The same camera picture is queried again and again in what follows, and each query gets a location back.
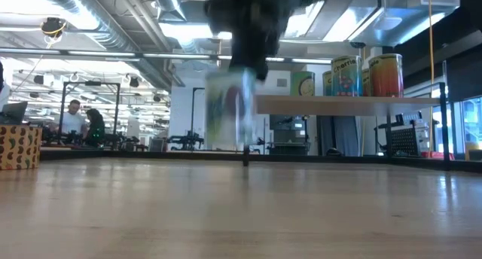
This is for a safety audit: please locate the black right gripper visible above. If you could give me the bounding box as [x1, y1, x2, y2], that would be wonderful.
[205, 0, 319, 83]

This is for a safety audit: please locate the green labelled tin can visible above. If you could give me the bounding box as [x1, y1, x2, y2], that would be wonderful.
[289, 71, 316, 97]

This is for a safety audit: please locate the pale labelled tin can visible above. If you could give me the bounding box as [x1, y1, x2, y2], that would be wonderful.
[205, 67, 258, 146]

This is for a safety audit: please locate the orange-red labelled tin can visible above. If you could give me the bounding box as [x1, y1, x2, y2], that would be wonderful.
[368, 53, 404, 99]

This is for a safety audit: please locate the patterned cardboard box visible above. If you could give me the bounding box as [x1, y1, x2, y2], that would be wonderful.
[0, 124, 43, 172]

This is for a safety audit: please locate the wooden shelf with black legs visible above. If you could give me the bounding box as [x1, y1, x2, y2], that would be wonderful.
[243, 81, 452, 172]

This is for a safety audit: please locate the ceiling light strip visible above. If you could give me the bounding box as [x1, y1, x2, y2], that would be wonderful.
[265, 56, 333, 66]

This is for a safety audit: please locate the dark machine with screen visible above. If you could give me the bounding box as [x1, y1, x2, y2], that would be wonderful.
[267, 114, 314, 155]

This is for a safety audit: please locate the grey curtain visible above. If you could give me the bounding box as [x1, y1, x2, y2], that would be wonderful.
[333, 115, 359, 157]

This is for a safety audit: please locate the black perforated panel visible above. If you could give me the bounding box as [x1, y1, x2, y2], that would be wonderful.
[389, 126, 421, 157]

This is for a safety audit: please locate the person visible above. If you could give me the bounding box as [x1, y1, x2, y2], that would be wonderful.
[84, 108, 107, 147]
[59, 99, 88, 136]

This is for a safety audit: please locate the red object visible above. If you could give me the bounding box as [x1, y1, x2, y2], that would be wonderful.
[420, 151, 456, 161]

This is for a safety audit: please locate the yellow object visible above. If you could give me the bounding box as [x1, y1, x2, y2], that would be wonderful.
[465, 141, 482, 162]

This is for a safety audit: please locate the grey laptop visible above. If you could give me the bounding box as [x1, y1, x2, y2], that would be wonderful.
[0, 100, 29, 125]

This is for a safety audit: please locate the silver spiral air duct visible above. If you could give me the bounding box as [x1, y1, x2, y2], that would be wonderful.
[150, 0, 188, 23]
[29, 0, 174, 91]

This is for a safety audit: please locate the silver ceiling air duct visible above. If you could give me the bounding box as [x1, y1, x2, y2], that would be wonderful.
[282, 0, 461, 49]

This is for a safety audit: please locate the black aluminium table frame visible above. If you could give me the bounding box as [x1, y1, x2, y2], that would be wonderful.
[39, 148, 482, 174]

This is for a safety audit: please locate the black metal frame stand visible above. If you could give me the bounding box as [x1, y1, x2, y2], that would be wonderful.
[59, 81, 122, 136]

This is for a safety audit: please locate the black ceiling cable reel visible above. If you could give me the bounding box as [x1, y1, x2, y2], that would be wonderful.
[40, 16, 69, 38]

